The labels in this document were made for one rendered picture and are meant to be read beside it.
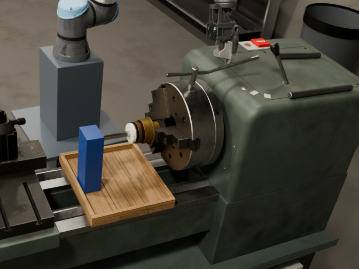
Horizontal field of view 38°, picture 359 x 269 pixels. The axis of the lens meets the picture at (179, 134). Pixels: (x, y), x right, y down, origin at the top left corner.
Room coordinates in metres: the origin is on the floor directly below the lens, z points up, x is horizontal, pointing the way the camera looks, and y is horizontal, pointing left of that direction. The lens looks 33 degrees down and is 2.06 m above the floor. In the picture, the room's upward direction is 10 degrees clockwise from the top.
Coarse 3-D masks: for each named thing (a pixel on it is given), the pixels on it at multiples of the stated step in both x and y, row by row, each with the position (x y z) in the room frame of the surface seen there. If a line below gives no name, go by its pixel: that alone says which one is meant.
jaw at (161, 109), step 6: (156, 90) 1.57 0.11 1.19; (162, 90) 1.58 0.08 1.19; (156, 96) 1.56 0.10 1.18; (162, 96) 1.57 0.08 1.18; (156, 102) 1.54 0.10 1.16; (162, 102) 1.56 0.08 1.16; (150, 108) 1.55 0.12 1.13; (156, 108) 1.53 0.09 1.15; (162, 108) 1.54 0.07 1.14; (168, 108) 1.55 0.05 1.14; (150, 114) 1.51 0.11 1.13; (156, 114) 1.52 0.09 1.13; (162, 114) 1.53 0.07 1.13; (168, 114) 1.54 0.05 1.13
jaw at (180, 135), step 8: (160, 128) 1.48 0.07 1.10; (168, 128) 1.48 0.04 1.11; (176, 128) 1.49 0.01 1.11; (160, 136) 1.45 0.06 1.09; (168, 136) 1.43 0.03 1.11; (176, 136) 1.43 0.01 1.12; (184, 136) 1.43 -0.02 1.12; (168, 144) 1.43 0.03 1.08; (176, 144) 1.41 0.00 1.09; (184, 144) 1.41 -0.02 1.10; (192, 144) 1.41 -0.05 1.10
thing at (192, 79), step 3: (195, 66) 1.55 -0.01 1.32; (192, 69) 1.53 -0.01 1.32; (195, 69) 1.53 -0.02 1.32; (198, 69) 1.53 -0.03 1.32; (192, 72) 1.53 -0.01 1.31; (195, 72) 1.53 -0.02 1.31; (192, 75) 1.53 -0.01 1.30; (195, 75) 1.53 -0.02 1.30; (192, 78) 1.53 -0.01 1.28; (195, 78) 1.53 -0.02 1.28; (189, 81) 1.54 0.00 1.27; (192, 81) 1.53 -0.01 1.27; (195, 81) 1.54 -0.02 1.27; (189, 84) 1.54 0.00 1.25; (192, 84) 1.53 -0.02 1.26; (189, 87) 1.54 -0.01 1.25; (192, 87) 1.54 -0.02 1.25; (189, 90) 1.54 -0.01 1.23; (192, 90) 1.54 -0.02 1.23
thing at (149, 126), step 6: (138, 120) 1.49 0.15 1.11; (144, 120) 1.48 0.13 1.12; (150, 120) 1.48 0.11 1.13; (138, 126) 1.45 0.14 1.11; (144, 126) 1.45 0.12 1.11; (150, 126) 1.46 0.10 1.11; (156, 126) 1.48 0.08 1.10; (138, 132) 1.43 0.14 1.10; (144, 132) 1.44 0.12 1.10; (150, 132) 1.45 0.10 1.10; (138, 138) 1.43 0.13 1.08; (144, 138) 1.44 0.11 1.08; (150, 138) 1.45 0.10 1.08
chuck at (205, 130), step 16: (176, 96) 1.53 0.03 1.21; (192, 96) 1.51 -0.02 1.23; (176, 112) 1.51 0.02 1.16; (192, 112) 1.46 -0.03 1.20; (208, 112) 1.48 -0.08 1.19; (192, 128) 1.42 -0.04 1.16; (208, 128) 1.45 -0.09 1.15; (208, 144) 1.44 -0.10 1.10; (176, 160) 1.47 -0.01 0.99; (192, 160) 1.41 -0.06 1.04; (208, 160) 1.46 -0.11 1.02
